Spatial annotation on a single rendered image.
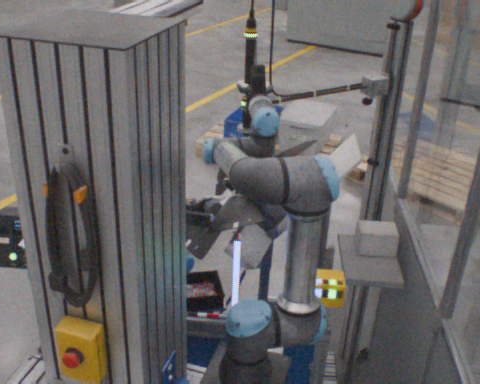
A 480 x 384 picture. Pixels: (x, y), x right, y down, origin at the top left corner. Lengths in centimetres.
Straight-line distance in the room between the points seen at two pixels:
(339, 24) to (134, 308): 854
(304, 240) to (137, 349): 50
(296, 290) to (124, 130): 74
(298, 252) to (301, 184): 19
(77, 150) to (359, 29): 850
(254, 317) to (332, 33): 822
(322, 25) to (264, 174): 829
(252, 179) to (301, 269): 28
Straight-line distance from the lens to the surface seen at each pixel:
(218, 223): 214
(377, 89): 250
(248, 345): 158
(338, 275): 209
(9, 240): 213
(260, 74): 191
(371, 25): 934
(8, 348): 349
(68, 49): 100
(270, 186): 137
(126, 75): 96
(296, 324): 159
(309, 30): 971
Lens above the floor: 226
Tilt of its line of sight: 28 degrees down
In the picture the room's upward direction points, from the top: 2 degrees clockwise
